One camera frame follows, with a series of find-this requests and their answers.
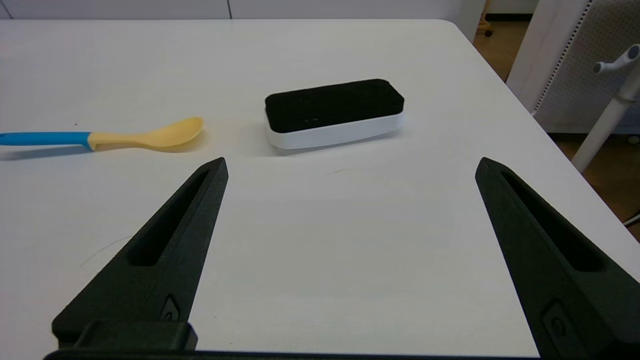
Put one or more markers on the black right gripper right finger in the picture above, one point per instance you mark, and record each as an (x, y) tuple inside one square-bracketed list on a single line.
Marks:
[(540, 260)]

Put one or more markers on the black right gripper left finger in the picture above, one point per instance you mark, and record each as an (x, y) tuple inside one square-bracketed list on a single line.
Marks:
[(160, 265)]

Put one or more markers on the white side desk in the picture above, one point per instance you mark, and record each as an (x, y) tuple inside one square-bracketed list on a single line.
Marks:
[(607, 120)]

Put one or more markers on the white pegboard panel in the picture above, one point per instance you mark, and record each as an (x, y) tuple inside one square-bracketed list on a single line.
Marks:
[(575, 75)]

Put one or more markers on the black caster wheel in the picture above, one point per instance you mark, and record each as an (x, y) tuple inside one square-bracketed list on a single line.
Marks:
[(488, 33)]

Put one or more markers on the black and white eraser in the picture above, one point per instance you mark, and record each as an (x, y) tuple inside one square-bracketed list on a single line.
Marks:
[(332, 105)]

